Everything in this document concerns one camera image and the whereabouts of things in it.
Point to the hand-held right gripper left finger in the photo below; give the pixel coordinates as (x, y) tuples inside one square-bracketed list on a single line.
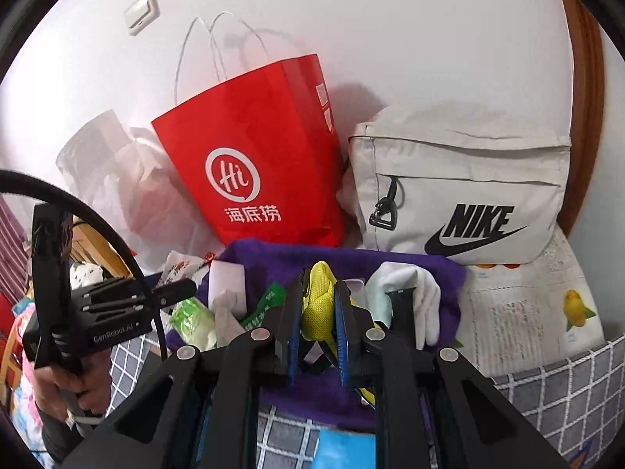
[(294, 332)]

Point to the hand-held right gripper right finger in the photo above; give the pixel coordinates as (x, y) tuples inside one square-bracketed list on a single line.
[(342, 332)]

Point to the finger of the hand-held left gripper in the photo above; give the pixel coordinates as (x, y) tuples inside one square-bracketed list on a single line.
[(173, 294), (154, 279)]

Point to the green wet wipes pack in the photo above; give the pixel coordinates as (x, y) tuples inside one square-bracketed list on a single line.
[(193, 325)]

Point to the yellow mesh pouch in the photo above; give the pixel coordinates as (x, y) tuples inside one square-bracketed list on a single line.
[(320, 303)]

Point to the green snack packet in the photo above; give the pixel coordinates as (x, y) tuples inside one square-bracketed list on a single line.
[(266, 305)]

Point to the light green cloth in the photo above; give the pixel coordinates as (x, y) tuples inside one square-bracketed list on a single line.
[(378, 303)]

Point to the white sponge block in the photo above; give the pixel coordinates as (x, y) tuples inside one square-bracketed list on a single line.
[(227, 283)]

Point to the white glove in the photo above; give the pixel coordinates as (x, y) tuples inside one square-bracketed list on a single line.
[(429, 298)]

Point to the person's left forearm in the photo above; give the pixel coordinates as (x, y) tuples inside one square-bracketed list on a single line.
[(58, 435)]

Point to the person's left hand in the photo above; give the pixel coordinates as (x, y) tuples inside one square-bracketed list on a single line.
[(93, 381)]

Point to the red white snack packets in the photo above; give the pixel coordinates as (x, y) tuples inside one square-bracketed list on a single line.
[(183, 268)]

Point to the white plush with black dots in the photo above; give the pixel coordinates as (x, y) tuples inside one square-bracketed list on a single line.
[(85, 274)]

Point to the purple towel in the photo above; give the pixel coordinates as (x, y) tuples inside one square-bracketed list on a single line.
[(273, 264)]

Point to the colourful printed bedding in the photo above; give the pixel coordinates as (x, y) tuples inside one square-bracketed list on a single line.
[(19, 332)]

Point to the white plastic shopping bag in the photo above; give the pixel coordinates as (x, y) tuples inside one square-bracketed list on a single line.
[(122, 185)]

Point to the red striped cloth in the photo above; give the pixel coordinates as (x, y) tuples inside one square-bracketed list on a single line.
[(12, 244)]

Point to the blue tissue pack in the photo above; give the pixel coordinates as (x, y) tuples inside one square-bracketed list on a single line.
[(344, 449)]

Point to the red paper carrier bag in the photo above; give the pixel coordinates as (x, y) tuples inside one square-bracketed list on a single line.
[(263, 156)]

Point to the beige canvas bag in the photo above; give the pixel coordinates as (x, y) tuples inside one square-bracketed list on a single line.
[(464, 180)]

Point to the grey checked blanket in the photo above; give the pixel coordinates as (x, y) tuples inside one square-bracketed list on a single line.
[(561, 400)]

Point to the light wooden bed frame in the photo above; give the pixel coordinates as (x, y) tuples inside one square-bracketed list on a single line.
[(97, 249)]

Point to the white wall light switch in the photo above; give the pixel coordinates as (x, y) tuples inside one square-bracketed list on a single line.
[(142, 11)]

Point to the brown wooden frame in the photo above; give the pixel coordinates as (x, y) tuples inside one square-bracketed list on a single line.
[(583, 107)]

